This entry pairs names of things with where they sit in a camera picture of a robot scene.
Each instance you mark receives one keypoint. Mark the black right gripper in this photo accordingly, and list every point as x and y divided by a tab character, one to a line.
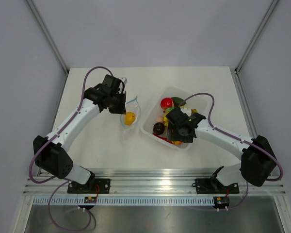
188	139

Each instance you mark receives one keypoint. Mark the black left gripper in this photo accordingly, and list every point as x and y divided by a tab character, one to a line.
121	109

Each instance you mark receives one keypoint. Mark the dark purple plum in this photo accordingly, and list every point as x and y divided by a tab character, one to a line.
158	128

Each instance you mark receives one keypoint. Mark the clear zip top bag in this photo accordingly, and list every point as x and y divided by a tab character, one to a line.
131	106

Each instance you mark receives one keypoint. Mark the red apple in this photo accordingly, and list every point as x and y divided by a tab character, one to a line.
166	103

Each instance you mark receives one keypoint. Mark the yellow orange fruit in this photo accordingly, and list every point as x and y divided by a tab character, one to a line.
130	117

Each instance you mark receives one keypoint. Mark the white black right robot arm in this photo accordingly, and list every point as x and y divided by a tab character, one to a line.
256	157

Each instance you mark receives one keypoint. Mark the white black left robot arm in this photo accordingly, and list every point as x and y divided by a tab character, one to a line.
51	151

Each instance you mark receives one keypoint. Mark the red chili pepper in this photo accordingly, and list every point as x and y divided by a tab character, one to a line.
162	138

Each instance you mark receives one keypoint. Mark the yellow banana bunch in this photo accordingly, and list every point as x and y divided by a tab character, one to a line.
165	120

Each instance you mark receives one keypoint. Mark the white perforated plastic basket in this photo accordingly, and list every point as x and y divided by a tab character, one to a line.
198	105

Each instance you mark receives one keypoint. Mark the pink peach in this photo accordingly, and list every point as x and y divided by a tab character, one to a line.
159	119

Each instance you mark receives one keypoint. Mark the right small circuit board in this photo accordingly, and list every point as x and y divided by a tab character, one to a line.
221	202

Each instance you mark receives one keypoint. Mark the small circuit board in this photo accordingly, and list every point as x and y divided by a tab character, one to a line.
90	200
221	202

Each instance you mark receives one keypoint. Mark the left small circuit board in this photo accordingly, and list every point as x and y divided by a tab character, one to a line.
90	200

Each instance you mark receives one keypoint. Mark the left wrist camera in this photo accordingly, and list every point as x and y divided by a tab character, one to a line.
123	79

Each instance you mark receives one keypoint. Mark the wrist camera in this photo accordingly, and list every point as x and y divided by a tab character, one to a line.
123	79
186	111

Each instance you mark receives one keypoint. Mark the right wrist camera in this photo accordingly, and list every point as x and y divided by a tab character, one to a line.
186	111

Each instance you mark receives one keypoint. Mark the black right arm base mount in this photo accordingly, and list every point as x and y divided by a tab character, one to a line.
209	186

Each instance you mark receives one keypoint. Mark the white slotted cable duct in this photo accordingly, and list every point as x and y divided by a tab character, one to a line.
126	201

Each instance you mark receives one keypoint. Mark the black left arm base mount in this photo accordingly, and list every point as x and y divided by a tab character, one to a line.
97	185

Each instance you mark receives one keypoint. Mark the aluminium rail frame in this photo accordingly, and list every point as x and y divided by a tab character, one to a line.
141	166

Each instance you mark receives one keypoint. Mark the left aluminium corner post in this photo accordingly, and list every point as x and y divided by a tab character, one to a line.
46	34

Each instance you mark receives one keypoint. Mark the aluminium corner post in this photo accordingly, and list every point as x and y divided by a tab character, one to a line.
257	34
46	34

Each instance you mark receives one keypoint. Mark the right aluminium corner post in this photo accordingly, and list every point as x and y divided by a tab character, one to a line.
257	34

